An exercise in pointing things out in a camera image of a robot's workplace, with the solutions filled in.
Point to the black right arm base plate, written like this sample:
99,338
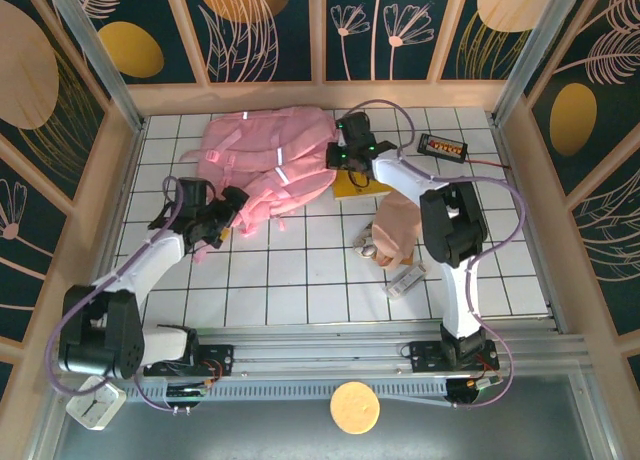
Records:
425,355

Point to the long white box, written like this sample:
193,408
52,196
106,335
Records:
405,280

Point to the yellow book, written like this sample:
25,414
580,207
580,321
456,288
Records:
345,190

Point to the aluminium mounting rail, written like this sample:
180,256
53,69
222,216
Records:
320,352

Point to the white square alarm clock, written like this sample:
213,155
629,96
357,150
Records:
95,402

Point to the black charger board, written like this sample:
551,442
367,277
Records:
442,147

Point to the round yellow sponge disc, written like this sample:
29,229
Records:
355,407

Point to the black controller module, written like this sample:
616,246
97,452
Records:
185,392
462,392

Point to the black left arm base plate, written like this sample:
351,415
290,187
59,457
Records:
220,360

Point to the aluminium frame post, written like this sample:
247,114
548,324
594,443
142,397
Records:
536,55
101,65

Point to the pink backpack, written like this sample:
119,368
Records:
250,145

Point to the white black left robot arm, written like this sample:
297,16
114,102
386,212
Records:
150,260

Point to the white black patterned object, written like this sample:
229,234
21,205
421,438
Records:
364,245

